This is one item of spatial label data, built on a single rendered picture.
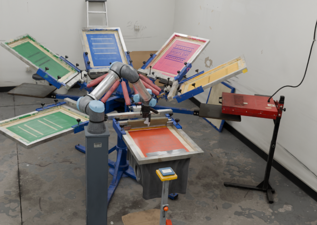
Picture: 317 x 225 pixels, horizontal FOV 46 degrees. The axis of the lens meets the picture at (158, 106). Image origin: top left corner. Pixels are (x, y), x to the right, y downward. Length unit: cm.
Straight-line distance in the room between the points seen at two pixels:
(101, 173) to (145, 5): 507
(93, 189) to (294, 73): 284
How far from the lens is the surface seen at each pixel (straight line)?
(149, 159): 302
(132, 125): 352
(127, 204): 418
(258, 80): 537
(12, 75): 749
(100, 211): 330
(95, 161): 302
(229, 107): 398
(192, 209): 419
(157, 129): 361
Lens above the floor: 247
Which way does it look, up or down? 21 degrees down
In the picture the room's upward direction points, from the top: 4 degrees clockwise
